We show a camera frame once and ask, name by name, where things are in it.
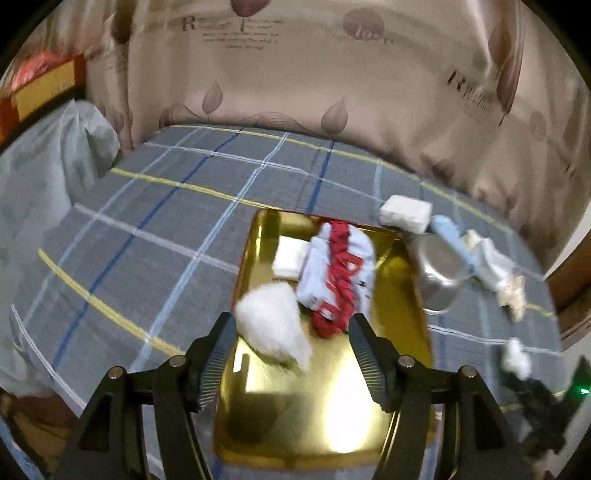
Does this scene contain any white sock with red print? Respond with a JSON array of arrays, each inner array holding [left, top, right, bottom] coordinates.
[[295, 223, 376, 320]]

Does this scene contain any beige leaf printed blanket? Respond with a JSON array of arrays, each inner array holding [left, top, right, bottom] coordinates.
[[86, 0, 588, 259]]

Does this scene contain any wooden door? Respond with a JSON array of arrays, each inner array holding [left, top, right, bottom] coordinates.
[[543, 217, 591, 361]]

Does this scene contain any orange and yellow box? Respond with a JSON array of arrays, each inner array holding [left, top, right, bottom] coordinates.
[[0, 52, 88, 142]]

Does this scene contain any pale grey pillow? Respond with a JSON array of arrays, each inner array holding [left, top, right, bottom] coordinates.
[[0, 100, 122, 398]]

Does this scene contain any small white fluffy ball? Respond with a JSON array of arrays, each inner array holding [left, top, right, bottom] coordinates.
[[501, 339, 533, 380]]

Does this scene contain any gold tray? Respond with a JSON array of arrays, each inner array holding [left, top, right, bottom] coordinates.
[[213, 209, 438, 472]]

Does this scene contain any white towel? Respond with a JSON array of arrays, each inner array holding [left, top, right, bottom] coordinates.
[[271, 238, 312, 280]]

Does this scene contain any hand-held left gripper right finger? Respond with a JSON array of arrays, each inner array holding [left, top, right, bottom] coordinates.
[[348, 313, 533, 480]]

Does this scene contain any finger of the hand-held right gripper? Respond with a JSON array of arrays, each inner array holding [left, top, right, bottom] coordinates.
[[503, 372, 548, 408]]

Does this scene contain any light blue cloth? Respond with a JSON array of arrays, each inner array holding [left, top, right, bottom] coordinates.
[[430, 216, 478, 278]]

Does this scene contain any red knitted cord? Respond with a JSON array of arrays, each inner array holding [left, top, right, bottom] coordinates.
[[312, 220, 365, 339]]

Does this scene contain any grey plaid bed sheet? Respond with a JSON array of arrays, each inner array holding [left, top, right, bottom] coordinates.
[[9, 124, 565, 480]]

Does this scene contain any steel bowl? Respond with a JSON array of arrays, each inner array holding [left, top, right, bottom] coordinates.
[[408, 233, 468, 313]]

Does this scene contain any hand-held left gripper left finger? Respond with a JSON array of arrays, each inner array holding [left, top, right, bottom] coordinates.
[[46, 312, 238, 480]]

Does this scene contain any white fluffy plush piece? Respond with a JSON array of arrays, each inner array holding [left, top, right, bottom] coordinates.
[[235, 282, 314, 374]]

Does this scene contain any white sponge block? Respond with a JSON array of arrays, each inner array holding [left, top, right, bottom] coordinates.
[[379, 195, 433, 233]]

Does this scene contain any beige plush piece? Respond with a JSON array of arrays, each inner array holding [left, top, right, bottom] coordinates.
[[498, 275, 528, 323]]

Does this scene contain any white cloth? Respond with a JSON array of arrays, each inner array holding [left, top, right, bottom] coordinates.
[[464, 230, 516, 293]]

